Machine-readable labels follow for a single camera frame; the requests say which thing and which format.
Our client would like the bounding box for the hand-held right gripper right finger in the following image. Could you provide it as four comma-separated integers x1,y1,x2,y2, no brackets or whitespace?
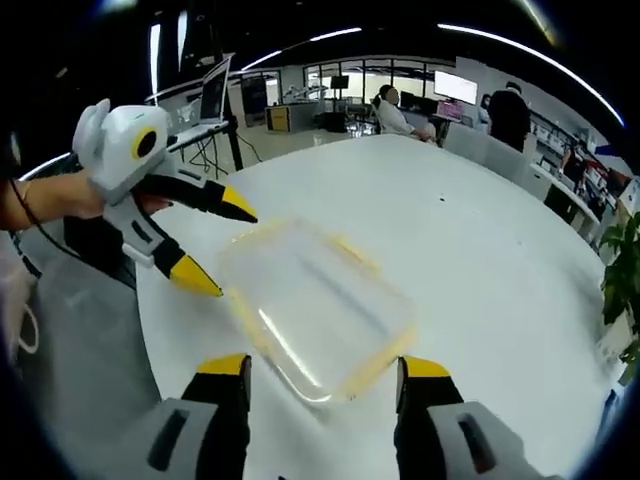
396,355,529,480

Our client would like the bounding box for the black tripod stand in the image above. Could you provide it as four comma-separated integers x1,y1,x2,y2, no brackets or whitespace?
199,115,246,174

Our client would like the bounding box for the white wall screen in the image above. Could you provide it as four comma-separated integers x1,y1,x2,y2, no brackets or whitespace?
432,69,480,105

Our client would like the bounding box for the clear plastic box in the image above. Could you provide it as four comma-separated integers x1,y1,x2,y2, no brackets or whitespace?
218,216,420,404

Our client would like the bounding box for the person's left hand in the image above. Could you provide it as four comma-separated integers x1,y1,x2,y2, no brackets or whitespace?
59,168,174,222

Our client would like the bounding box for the green potted plant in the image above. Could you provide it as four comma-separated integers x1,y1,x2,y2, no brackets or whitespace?
598,210,640,387

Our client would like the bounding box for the yellow cabinet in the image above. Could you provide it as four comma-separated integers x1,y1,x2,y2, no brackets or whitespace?
265,104,292,133

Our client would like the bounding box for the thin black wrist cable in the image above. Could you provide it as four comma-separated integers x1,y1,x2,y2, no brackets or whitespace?
8,178,84,261

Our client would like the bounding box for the white counter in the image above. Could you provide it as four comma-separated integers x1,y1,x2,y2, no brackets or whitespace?
443,121,539,187

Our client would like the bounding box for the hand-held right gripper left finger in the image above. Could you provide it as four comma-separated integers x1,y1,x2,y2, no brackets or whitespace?
144,353,252,480

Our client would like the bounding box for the open laptop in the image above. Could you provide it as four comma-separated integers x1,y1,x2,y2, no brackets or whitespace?
167,53,235,146

